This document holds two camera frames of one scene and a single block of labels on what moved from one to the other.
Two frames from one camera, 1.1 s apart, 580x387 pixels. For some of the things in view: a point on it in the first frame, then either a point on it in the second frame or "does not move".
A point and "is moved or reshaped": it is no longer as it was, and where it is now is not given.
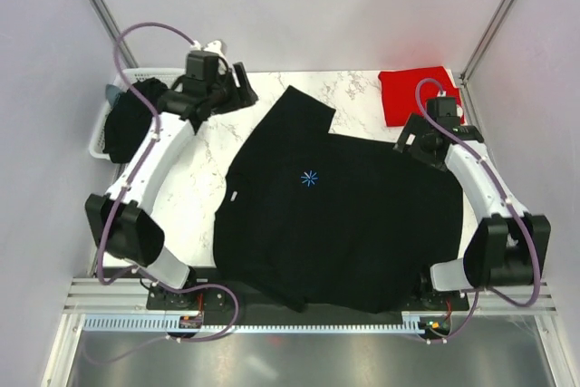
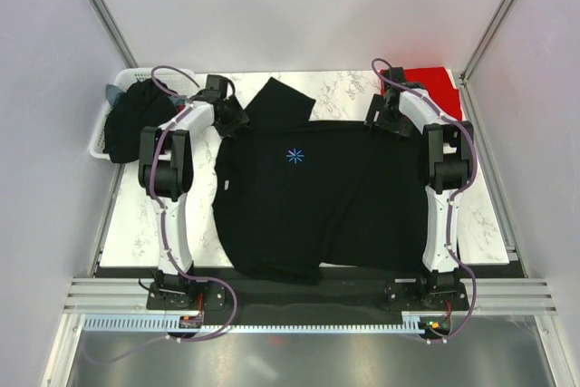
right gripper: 415,127 -> 402,127
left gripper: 243,97 -> 239,119
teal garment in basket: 112,92 does not move
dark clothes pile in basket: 129,118 does not move
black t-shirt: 331,220 is moved or reshaped
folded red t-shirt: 399,92 does not move
